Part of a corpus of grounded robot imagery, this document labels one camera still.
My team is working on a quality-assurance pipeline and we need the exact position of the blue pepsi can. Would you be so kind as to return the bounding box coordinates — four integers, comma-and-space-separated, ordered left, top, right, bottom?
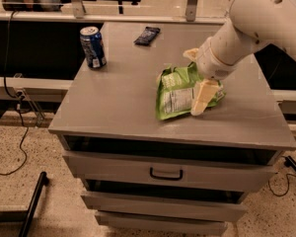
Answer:
80, 26, 107, 69

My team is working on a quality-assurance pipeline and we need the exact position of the black metal leg right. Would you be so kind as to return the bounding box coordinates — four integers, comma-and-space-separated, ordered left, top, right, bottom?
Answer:
284, 156, 296, 172

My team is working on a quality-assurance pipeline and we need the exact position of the green rice chip bag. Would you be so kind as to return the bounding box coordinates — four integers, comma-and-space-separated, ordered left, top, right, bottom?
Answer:
156, 62, 225, 120

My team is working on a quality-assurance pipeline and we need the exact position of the grey drawer cabinet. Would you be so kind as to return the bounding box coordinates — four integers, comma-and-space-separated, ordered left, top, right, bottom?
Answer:
47, 22, 296, 237

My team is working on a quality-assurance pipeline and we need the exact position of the black drawer handle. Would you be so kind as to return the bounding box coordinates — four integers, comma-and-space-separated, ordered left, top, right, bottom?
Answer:
149, 167, 184, 181

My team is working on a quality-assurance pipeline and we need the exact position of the metal railing bracket middle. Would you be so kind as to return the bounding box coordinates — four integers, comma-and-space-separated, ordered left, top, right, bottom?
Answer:
185, 0, 198, 22

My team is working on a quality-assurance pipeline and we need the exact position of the middle grey drawer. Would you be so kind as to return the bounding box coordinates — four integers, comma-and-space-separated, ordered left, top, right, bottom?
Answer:
81, 192, 247, 222

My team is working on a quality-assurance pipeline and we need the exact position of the black metal leg left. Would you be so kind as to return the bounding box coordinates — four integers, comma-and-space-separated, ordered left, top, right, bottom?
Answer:
19, 172, 49, 237

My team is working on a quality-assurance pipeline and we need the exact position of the dark blue snack bar wrapper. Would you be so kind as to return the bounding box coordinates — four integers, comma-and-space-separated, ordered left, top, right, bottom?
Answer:
134, 27, 160, 46

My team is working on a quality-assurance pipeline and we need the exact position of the black cable right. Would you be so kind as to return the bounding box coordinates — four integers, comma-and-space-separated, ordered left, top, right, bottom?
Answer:
267, 172, 296, 198

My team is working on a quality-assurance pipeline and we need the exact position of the metal railing bracket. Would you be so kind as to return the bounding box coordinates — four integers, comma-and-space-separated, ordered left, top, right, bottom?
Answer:
185, 0, 198, 22
71, 0, 85, 19

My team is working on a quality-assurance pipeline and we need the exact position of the black power cable left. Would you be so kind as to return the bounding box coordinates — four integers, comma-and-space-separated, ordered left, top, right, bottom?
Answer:
0, 11, 30, 177

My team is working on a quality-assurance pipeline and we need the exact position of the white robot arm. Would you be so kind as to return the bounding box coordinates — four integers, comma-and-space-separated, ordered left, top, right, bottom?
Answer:
184, 0, 296, 116

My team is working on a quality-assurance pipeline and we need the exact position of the top grey drawer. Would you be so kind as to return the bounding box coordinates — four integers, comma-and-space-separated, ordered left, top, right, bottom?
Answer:
63, 151, 274, 192

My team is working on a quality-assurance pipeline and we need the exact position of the bottom grey drawer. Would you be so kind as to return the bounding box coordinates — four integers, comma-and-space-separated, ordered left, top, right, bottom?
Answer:
95, 211, 227, 236

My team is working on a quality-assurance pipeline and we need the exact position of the black metal leg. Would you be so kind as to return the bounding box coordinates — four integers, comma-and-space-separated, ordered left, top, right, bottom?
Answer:
284, 156, 296, 172
19, 172, 49, 237

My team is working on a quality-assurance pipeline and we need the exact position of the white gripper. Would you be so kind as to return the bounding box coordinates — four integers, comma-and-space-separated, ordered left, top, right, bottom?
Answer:
183, 38, 237, 116

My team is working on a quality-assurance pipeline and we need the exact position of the grey drawer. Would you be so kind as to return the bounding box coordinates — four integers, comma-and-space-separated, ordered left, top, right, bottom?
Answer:
95, 211, 227, 236
81, 192, 247, 222
63, 151, 274, 192

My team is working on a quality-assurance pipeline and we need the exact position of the metal railing bracket left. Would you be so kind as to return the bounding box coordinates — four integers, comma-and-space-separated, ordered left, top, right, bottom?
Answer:
71, 0, 85, 19

